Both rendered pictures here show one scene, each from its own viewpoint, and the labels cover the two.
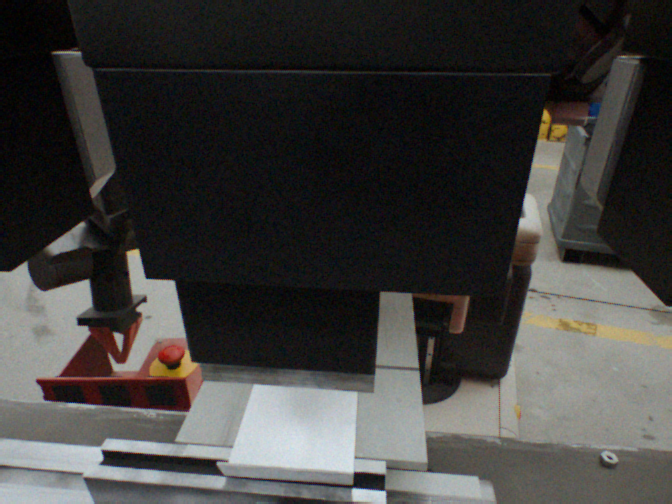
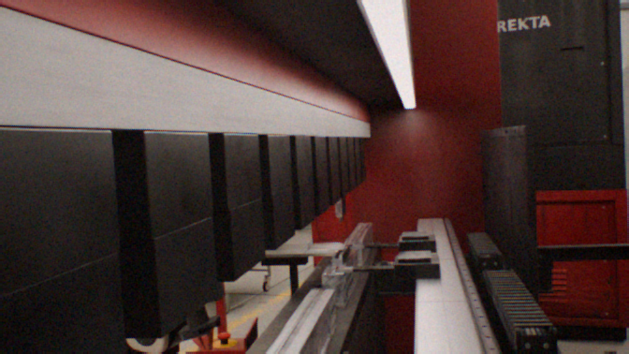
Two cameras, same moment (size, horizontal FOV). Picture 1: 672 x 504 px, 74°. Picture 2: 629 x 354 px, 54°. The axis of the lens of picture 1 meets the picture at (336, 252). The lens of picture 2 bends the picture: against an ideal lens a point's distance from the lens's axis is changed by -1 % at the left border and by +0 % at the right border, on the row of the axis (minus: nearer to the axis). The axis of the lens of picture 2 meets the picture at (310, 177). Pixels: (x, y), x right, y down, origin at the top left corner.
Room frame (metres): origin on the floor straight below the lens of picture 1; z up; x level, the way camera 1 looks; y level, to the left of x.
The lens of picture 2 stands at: (0.12, 1.94, 1.32)
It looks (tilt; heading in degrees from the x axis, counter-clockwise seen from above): 3 degrees down; 275
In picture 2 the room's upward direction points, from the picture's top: 3 degrees counter-clockwise
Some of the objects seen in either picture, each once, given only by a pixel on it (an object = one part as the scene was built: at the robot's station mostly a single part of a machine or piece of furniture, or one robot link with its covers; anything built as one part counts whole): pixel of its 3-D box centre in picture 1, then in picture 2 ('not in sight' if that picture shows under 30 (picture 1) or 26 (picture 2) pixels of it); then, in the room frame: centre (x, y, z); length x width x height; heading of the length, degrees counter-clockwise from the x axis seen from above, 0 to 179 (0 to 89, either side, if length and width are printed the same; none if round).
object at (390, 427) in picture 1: (321, 336); (296, 250); (0.34, 0.01, 1.00); 0.26 x 0.18 x 0.01; 175
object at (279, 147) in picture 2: not in sight; (255, 189); (0.28, 1.00, 1.26); 0.15 x 0.09 x 0.17; 85
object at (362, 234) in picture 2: not in sight; (360, 243); (0.14, -0.52, 0.92); 0.50 x 0.06 x 0.10; 85
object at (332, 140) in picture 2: not in sight; (317, 170); (0.23, 0.40, 1.26); 0.15 x 0.09 x 0.17; 85
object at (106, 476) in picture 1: (238, 482); (341, 254); (0.19, 0.07, 0.99); 0.20 x 0.03 x 0.03; 85
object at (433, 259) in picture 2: not in sight; (387, 264); (0.07, 0.38, 1.01); 0.26 x 0.12 x 0.05; 175
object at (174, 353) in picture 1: (172, 359); (224, 339); (0.53, 0.25, 0.79); 0.04 x 0.04 x 0.04
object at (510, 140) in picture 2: not in sight; (502, 195); (-0.34, -0.16, 1.12); 1.13 x 0.02 x 0.44; 85
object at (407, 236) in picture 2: not in sight; (392, 243); (0.04, 0.04, 1.01); 0.26 x 0.12 x 0.05; 175
